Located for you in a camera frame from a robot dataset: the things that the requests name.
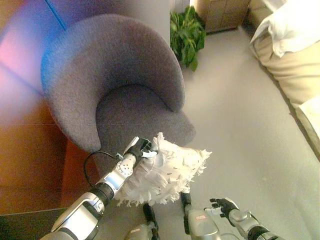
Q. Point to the beige wooden nightstand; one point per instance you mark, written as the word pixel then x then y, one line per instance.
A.
pixel 222 15

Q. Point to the black right robot foot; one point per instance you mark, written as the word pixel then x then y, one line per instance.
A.
pixel 186 202

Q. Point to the black robot foot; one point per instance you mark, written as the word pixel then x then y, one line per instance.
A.
pixel 186 202
pixel 149 215

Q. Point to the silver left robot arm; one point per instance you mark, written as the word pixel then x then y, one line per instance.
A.
pixel 82 212

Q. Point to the beige bed with white duvet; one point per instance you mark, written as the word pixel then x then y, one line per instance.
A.
pixel 287 72

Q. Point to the grey fabric armchair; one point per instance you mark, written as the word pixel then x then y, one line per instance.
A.
pixel 112 70

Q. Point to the white duvet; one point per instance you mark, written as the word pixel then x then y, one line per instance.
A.
pixel 290 25

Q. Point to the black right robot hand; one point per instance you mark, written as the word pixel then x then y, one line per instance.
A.
pixel 225 206

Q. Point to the green leafy potted plant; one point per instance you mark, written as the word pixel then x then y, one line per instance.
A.
pixel 186 37

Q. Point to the white fringed pillow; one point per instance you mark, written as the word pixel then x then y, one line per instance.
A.
pixel 170 172

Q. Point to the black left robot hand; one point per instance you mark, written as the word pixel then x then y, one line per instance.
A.
pixel 140 150

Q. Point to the brown wooden wardrobe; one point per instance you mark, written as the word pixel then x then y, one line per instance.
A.
pixel 25 137

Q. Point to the dark grey rug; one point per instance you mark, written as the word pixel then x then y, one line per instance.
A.
pixel 27 227

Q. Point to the black left robot foot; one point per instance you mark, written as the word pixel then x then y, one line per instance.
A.
pixel 149 215

